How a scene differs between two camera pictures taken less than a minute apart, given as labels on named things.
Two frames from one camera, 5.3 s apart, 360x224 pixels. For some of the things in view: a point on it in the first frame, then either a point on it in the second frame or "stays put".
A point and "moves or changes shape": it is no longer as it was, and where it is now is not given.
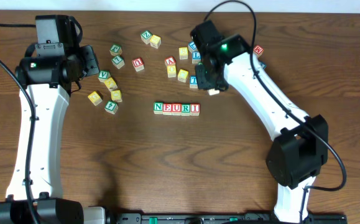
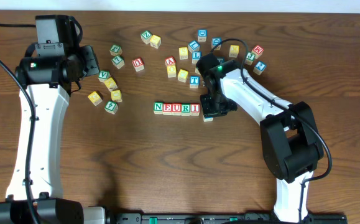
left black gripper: [90, 60] stays put
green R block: [185, 109] stays put
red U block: [176, 109] stays put
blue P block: [212, 92] moves or changes shape
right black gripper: [205, 79] to [214, 109]
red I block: [194, 109] stays put
